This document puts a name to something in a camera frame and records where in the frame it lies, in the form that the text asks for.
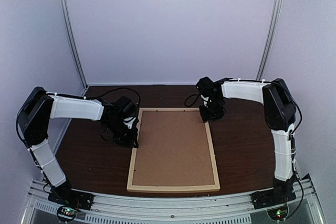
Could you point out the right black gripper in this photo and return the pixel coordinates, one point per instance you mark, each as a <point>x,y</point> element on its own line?
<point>206,117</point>

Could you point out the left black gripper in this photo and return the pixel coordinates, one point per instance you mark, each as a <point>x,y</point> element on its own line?
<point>129,141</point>

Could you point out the brown backing board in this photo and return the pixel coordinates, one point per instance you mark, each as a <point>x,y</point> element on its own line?
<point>173,148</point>

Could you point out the light wooden picture frame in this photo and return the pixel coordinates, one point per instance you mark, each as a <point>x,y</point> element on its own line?
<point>173,188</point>

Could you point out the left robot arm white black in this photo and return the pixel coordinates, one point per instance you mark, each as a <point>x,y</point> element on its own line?
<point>41,106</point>

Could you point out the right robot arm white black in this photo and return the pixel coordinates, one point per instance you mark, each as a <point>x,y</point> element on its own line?
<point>280,111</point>

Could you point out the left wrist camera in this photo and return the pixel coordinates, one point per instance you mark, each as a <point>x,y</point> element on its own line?
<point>131,123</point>

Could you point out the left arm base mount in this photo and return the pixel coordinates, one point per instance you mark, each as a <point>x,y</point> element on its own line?
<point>77,199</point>

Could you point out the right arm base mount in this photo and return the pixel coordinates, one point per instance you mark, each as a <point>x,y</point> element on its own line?
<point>268,198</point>

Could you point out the aluminium front rail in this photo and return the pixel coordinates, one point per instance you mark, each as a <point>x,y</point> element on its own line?
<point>234,208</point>

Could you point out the right aluminium corner post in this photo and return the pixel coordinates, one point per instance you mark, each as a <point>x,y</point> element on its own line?
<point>275,14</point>

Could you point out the aluminium corner post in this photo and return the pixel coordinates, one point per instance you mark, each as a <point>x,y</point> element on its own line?
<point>72,43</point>
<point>275,14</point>

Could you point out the left aluminium corner post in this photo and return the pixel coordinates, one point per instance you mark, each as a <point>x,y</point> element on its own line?
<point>72,43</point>

